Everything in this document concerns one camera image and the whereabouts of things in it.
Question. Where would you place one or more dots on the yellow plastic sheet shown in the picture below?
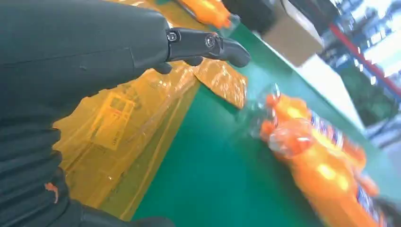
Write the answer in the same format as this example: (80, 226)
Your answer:
(125, 141)

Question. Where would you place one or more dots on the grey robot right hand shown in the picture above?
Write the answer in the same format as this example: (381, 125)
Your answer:
(391, 216)

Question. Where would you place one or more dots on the black hard case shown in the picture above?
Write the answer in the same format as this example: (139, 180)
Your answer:
(250, 14)

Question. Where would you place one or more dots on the white table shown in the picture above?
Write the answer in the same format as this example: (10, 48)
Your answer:
(329, 91)

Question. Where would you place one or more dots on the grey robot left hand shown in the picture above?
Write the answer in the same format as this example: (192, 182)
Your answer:
(69, 47)

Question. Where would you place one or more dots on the orange drink bottle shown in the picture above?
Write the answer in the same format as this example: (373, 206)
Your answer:
(294, 109)
(210, 12)
(325, 188)

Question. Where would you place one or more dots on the green table mat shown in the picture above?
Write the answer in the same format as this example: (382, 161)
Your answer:
(213, 163)

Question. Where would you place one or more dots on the brown cardboard box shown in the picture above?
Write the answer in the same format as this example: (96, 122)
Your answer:
(291, 40)

